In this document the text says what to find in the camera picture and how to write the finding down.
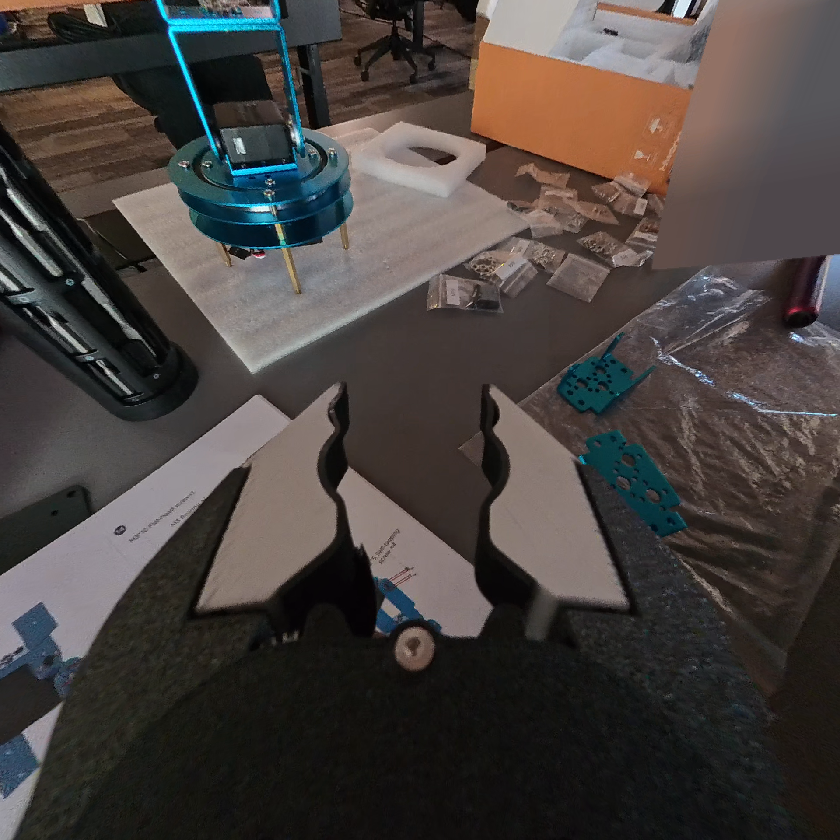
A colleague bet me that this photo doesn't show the bent blue metal bracket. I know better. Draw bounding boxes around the bent blue metal bracket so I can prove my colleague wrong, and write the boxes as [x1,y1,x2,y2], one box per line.
[556,332,657,416]

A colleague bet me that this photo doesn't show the black desk with wooden top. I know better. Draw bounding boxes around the black desk with wooden top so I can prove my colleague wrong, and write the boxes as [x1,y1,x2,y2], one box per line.
[0,0,342,129]

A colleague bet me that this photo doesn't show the white foam frame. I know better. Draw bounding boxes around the white foam frame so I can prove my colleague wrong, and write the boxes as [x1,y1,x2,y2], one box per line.
[351,121,487,198]

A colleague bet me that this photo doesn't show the open assembly instruction manual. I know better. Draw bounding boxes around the open assembly instruction manual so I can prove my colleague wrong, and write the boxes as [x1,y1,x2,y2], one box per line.
[0,394,494,808]

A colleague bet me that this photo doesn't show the grey desk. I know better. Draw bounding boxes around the grey desk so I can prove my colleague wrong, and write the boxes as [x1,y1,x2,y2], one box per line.
[0,92,840,716]

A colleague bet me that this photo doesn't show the white foam sheet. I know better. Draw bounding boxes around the white foam sheet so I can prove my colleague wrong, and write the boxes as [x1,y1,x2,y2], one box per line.
[113,121,532,375]

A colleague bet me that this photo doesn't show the blue toy robot arm base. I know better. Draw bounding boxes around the blue toy robot arm base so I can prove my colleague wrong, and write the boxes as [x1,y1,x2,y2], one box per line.
[154,0,355,295]

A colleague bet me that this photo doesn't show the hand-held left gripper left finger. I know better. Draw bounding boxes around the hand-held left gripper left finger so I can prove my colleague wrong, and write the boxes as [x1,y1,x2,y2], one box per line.
[193,382,378,637]

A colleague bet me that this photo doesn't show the orange cardboard box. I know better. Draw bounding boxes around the orange cardboard box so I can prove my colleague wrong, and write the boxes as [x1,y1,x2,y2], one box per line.
[469,0,719,198]

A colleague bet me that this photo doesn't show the black office chair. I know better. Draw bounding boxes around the black office chair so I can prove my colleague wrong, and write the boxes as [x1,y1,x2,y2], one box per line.
[357,0,437,85]

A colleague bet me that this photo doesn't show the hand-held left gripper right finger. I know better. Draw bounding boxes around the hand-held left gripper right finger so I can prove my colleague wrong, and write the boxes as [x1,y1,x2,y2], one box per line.
[472,383,632,642]

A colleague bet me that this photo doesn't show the black cylindrical screwdriver holder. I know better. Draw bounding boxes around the black cylindrical screwdriver holder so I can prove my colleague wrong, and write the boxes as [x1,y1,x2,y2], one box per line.
[0,121,199,421]

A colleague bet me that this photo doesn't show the large clear plastic bag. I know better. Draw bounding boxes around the large clear plastic bag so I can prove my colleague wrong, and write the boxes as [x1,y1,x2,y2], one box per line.
[459,259,840,697]

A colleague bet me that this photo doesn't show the black flat plate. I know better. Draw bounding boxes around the black flat plate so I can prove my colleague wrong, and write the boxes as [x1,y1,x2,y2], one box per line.
[0,486,91,575]

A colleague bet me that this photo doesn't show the white foam box insert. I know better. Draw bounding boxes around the white foam box insert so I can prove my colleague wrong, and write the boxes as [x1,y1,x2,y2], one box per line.
[548,0,716,86]

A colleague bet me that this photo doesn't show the pile of small screw bags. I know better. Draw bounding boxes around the pile of small screw bags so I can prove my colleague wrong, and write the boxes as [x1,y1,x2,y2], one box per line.
[427,161,667,315]

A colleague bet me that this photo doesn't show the flat blue metal bracket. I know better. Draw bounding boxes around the flat blue metal bracket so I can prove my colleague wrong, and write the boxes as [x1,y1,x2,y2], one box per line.
[581,430,686,539]

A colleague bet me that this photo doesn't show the small red metal cylinder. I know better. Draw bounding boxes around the small red metal cylinder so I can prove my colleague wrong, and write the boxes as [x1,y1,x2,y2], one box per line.
[781,256,829,327]

